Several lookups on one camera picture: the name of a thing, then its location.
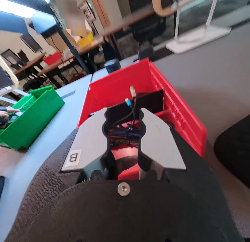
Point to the yellow plastic bin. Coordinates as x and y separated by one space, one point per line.
86 41

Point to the dark metal pole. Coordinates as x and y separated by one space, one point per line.
74 50

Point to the person's left hand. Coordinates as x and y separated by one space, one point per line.
126 163

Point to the green plastic bin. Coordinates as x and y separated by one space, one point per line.
39 113

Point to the white tablet stand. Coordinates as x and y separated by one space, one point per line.
195 40
5 90

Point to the small red plastic bin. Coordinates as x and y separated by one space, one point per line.
52 59

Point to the small black box device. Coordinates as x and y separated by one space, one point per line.
146 54

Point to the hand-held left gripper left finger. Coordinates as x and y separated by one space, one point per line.
86 144

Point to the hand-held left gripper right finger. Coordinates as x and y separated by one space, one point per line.
162 144

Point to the small grey box device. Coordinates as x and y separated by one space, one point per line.
112 66

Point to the dark wall monitor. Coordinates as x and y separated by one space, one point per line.
31 43

